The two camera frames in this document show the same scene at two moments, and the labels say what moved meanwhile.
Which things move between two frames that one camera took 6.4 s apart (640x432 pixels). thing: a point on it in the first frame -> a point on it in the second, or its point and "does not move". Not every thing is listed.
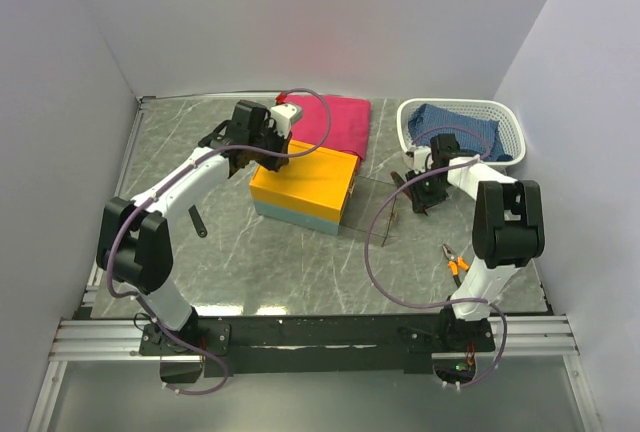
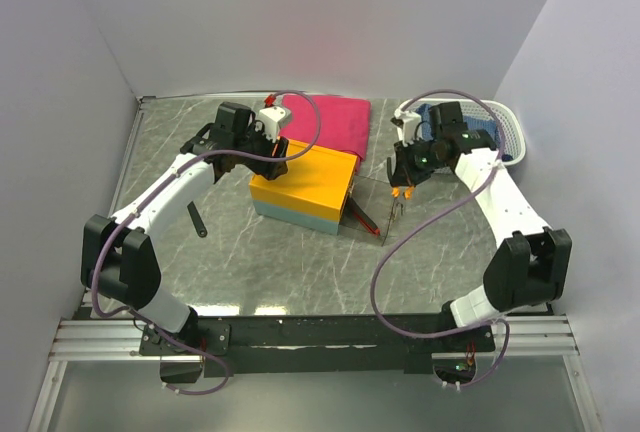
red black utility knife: x=415 y=208 -> x=371 y=226
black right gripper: x=422 y=199 -> x=404 y=174
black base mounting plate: x=322 y=343 does not move
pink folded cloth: x=349 y=122 does not move
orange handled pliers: x=455 y=262 -> x=399 y=195
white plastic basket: x=511 y=131 does not move
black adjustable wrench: x=197 y=221 does not move
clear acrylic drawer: x=363 y=201 does not move
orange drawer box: x=311 y=190 does not move
